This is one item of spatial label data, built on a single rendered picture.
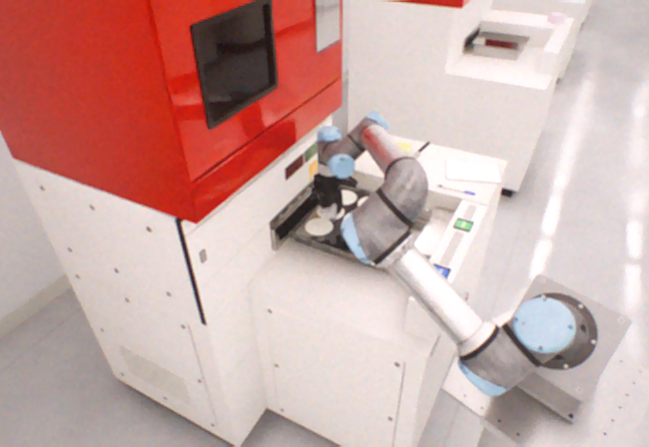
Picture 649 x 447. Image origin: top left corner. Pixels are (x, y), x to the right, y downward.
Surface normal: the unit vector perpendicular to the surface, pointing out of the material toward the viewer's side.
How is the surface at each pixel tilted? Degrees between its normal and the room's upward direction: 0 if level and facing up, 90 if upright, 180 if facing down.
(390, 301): 0
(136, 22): 90
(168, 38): 90
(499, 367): 55
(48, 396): 0
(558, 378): 45
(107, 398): 0
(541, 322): 38
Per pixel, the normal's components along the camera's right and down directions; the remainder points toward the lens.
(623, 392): -0.02, -0.79
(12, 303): 0.88, 0.28
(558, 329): -0.42, -0.33
